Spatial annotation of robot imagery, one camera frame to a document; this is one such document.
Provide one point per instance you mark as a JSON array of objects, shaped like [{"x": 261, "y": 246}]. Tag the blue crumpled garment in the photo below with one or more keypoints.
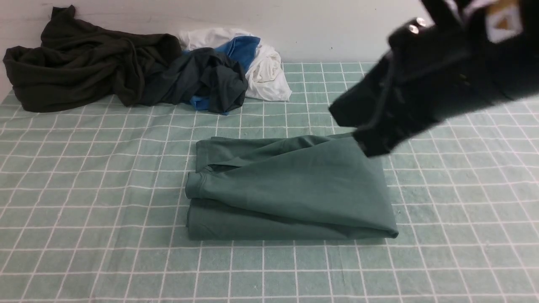
[{"x": 242, "y": 50}]

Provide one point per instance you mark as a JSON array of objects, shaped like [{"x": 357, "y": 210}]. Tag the green checkered table cloth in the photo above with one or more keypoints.
[{"x": 93, "y": 208}]

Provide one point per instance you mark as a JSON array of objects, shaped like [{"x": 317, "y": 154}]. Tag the dark olive crumpled garment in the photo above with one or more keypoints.
[{"x": 79, "y": 63}]

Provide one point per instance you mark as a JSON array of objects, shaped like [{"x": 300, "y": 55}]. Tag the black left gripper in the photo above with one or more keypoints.
[{"x": 475, "y": 54}]

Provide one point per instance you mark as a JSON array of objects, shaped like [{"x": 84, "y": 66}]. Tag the white crumpled garment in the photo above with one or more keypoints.
[{"x": 266, "y": 78}]

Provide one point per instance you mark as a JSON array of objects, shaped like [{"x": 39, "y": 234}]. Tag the dark teal crumpled garment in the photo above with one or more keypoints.
[{"x": 177, "y": 82}]

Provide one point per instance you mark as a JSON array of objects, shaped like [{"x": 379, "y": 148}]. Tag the green long-sleeve shirt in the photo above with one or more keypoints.
[{"x": 299, "y": 188}]

